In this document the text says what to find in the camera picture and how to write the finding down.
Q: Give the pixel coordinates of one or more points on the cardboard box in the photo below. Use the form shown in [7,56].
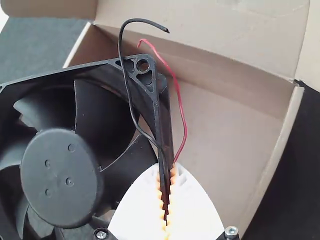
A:
[225,112]

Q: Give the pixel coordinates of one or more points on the black square fan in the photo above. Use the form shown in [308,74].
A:
[62,175]

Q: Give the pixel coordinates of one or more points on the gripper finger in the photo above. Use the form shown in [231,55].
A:
[135,215]
[195,215]

